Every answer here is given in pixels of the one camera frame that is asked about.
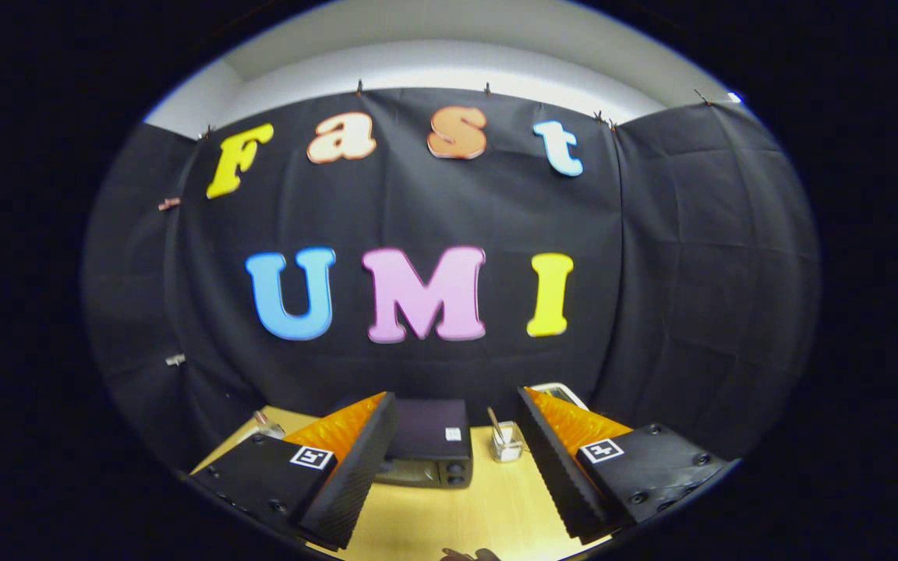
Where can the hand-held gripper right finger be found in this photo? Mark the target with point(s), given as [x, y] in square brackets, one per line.
[550, 467]

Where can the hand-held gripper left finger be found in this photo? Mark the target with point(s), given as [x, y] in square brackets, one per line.
[359, 475]

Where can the black toaster oven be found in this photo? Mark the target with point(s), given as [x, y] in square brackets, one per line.
[429, 432]

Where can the clear plastic water bottle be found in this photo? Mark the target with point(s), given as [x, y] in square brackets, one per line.
[266, 427]

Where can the white bread toaster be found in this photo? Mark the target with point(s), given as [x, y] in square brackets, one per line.
[566, 392]

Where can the row of backdrop clips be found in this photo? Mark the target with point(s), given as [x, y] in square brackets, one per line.
[358, 87]

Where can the clear ribbed glass holder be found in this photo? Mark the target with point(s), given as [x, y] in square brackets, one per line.
[505, 448]

